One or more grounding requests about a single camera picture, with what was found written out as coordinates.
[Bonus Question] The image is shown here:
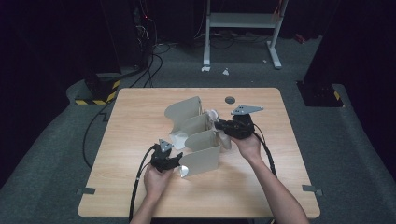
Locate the looped black floor cable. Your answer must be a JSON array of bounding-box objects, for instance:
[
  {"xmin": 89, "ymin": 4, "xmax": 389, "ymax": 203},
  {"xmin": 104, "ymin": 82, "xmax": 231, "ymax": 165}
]
[{"xmin": 143, "ymin": 53, "xmax": 164, "ymax": 88}]

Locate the black base with yellow stripes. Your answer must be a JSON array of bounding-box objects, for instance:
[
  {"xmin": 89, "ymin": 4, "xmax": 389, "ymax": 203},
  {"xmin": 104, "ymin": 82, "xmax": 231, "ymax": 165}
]
[{"xmin": 74, "ymin": 73, "xmax": 121, "ymax": 105}]

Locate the black equipment rack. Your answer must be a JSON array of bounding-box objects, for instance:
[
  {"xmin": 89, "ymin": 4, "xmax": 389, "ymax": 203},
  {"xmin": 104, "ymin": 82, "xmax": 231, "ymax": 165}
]
[{"xmin": 99, "ymin": 0, "xmax": 156, "ymax": 71}]

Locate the right hand-held gripper black cable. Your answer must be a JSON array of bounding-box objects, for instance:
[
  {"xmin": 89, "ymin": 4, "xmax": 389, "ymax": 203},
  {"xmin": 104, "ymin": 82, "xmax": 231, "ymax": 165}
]
[{"xmin": 253, "ymin": 123, "xmax": 278, "ymax": 178}]

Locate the person's left hand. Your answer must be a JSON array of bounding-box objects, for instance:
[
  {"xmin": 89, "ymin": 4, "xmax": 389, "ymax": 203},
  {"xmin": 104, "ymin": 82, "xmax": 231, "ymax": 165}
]
[{"xmin": 143, "ymin": 166, "xmax": 175, "ymax": 202}]

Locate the person's right hand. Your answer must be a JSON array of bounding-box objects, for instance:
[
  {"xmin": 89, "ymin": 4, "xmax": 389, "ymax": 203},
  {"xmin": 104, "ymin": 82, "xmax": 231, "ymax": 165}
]
[{"xmin": 230, "ymin": 133, "xmax": 262, "ymax": 162}]

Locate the white metal stand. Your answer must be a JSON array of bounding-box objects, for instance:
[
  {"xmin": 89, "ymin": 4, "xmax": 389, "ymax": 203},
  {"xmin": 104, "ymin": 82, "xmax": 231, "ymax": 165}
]
[{"xmin": 203, "ymin": 0, "xmax": 290, "ymax": 70}]

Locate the grey metal extendable bookend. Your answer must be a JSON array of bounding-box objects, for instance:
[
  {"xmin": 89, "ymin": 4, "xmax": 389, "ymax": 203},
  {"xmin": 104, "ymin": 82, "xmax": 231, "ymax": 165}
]
[{"xmin": 163, "ymin": 95, "xmax": 233, "ymax": 179}]

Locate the black cable bundle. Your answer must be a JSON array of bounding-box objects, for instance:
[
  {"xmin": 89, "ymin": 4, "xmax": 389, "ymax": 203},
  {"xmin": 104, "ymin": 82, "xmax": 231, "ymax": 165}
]
[{"xmin": 194, "ymin": 29, "xmax": 272, "ymax": 50}]

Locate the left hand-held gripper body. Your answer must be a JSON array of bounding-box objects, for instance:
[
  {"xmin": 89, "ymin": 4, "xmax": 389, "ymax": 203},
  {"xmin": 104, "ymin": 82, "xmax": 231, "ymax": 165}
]
[{"xmin": 150, "ymin": 138, "xmax": 175, "ymax": 173}]

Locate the long black floor cable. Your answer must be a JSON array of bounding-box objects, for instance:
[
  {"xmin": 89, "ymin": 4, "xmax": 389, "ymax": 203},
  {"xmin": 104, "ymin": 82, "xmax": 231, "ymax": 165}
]
[{"xmin": 81, "ymin": 53, "xmax": 156, "ymax": 170}]

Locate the left hand-held gripper black cable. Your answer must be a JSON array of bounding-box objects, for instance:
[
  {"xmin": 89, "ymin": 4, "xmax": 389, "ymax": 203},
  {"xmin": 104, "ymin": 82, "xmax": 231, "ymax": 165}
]
[{"xmin": 128, "ymin": 143, "xmax": 157, "ymax": 223}]

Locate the hand-held gripper black cable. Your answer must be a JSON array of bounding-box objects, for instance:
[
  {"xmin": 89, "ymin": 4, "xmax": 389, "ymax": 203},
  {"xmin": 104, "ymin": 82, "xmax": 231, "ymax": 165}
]
[
  {"xmin": 253, "ymin": 123, "xmax": 278, "ymax": 178},
  {"xmin": 128, "ymin": 143, "xmax": 157, "ymax": 223}
]

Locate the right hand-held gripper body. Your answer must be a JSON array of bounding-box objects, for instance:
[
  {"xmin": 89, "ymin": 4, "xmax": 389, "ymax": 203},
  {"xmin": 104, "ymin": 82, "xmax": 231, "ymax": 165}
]
[{"xmin": 227, "ymin": 105, "xmax": 264, "ymax": 139}]

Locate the black perforated base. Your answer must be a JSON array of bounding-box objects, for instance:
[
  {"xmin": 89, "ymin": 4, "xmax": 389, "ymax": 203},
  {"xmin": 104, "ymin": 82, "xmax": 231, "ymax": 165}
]
[{"xmin": 296, "ymin": 79, "xmax": 346, "ymax": 108}]

